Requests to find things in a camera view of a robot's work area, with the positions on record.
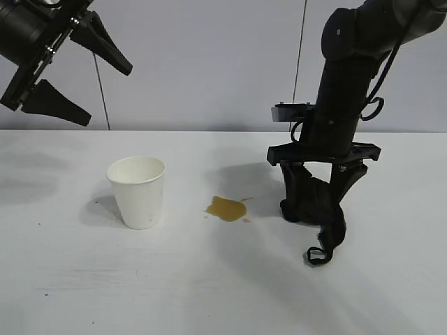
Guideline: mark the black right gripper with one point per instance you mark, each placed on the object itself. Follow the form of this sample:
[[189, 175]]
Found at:
[[328, 136]]

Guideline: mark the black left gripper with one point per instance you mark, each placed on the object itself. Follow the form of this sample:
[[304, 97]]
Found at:
[[35, 70]]

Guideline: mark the black cloth rag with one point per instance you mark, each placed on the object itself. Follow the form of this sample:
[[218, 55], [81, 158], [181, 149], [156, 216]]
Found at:
[[314, 209]]

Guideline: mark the white paper cup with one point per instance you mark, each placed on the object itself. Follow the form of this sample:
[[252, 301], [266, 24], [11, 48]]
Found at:
[[139, 202]]

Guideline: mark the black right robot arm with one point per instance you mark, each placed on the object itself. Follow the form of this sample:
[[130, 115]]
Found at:
[[349, 70]]

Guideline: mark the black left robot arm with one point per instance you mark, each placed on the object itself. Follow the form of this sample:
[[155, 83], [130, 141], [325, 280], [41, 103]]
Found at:
[[17, 24]]

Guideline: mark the brown liquid spill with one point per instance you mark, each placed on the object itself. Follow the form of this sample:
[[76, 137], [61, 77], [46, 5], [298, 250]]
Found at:
[[227, 209]]

